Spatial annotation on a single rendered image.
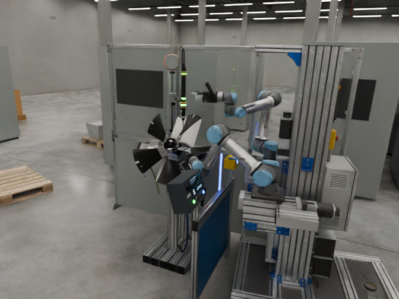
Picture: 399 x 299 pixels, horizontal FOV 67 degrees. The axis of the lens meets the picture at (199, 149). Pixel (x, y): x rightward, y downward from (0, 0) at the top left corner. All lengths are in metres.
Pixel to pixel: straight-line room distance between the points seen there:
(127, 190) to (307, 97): 2.62
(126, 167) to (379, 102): 3.43
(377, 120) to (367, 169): 0.71
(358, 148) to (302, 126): 2.69
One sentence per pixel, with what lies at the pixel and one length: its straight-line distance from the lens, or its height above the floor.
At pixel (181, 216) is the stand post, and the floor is 0.33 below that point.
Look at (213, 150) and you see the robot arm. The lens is 2.23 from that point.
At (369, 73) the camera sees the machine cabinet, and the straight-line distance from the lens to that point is 4.71.
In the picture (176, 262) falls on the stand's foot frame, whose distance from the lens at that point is 3.05.
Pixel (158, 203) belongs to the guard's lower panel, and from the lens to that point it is 3.83.
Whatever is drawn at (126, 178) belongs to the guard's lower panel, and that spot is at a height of 0.44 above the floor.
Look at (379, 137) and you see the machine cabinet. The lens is 4.83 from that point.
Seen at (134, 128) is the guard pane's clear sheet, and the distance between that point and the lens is 3.69.
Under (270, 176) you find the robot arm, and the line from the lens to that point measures 1.97.
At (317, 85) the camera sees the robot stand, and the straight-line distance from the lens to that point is 2.20.
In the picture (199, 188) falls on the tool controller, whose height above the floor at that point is 1.15.
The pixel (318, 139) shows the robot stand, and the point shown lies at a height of 1.42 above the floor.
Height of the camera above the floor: 1.93
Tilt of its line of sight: 17 degrees down
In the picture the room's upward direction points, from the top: 2 degrees clockwise
